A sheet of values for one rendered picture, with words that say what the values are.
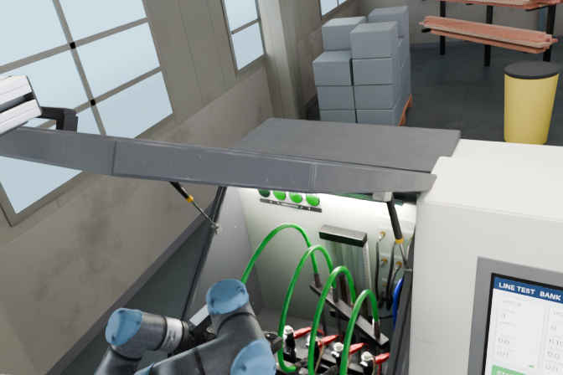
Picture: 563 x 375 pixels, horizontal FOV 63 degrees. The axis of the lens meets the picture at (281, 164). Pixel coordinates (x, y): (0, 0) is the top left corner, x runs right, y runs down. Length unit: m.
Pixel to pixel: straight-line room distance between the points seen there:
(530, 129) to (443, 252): 3.75
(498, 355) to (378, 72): 3.69
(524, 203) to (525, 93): 3.59
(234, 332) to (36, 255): 2.22
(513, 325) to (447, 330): 0.14
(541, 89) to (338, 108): 1.84
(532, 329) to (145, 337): 0.81
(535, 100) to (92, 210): 3.73
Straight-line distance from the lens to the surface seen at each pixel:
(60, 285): 3.08
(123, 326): 1.05
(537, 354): 1.17
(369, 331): 1.38
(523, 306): 1.11
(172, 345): 1.12
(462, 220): 1.06
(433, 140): 1.45
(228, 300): 0.83
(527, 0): 6.10
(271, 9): 4.83
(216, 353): 0.79
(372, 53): 4.57
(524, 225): 1.04
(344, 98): 4.77
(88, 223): 3.13
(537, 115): 4.73
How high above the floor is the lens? 2.12
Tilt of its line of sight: 26 degrees down
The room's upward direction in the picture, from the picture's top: 10 degrees counter-clockwise
